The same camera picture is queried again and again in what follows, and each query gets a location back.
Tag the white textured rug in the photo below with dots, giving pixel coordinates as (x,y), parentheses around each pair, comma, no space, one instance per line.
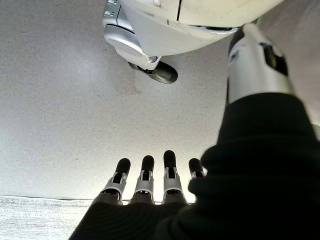
(30,220)

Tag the dark right robot hand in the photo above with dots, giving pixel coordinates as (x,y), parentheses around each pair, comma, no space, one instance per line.
(250,175)

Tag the silver right robot leg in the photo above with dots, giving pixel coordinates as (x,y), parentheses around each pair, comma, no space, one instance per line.
(175,25)

